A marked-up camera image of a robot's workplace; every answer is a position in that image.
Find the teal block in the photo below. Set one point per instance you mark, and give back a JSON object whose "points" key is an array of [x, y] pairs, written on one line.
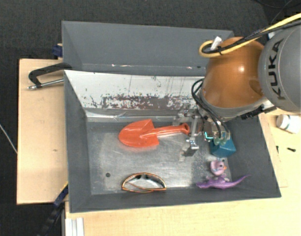
{"points": [[223, 150]]}

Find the pink toy animal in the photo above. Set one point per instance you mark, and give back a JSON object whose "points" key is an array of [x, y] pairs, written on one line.
{"points": [[217, 167]]}

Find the grey metal bin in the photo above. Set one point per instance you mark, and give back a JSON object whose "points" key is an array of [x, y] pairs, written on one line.
{"points": [[145, 154]]}

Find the orange toy shovel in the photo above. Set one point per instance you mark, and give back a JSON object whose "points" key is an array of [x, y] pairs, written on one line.
{"points": [[138, 135]]}

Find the black cylinder on white bracket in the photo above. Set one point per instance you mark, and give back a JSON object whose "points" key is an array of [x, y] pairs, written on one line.
{"points": [[251, 115]]}

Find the purple toy lizard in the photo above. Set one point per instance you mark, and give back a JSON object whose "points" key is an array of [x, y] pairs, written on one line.
{"points": [[218, 184]]}

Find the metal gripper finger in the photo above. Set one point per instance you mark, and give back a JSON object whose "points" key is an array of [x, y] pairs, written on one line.
{"points": [[182, 115], [189, 149]]}

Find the small black screw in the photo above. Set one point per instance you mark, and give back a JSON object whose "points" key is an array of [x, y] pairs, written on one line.
{"points": [[292, 149]]}

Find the white plastic container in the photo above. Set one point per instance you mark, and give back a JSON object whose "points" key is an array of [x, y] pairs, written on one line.
{"points": [[288, 124]]}

